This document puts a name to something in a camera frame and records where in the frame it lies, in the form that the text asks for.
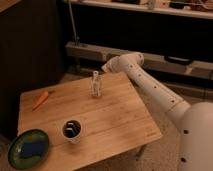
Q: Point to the metal pole stand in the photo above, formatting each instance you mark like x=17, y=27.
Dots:
x=75, y=35

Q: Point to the long wooden shelf unit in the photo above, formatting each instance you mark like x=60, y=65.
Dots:
x=176, y=37

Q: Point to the clear plastic bottle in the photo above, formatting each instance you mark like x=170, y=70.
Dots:
x=96, y=84

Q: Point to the white cup with dark contents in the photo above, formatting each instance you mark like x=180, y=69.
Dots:
x=71, y=130

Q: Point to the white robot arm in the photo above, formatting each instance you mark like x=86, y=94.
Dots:
x=194, y=122

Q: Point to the wooden table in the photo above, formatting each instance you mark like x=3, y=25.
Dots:
x=114, y=123

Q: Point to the blue sponge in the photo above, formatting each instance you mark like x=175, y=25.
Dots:
x=30, y=149

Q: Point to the dark wooden cabinet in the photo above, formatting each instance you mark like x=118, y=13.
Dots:
x=30, y=55

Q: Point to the orange carrot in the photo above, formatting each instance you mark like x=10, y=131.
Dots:
x=41, y=99

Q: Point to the green plate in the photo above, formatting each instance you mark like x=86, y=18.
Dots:
x=14, y=158

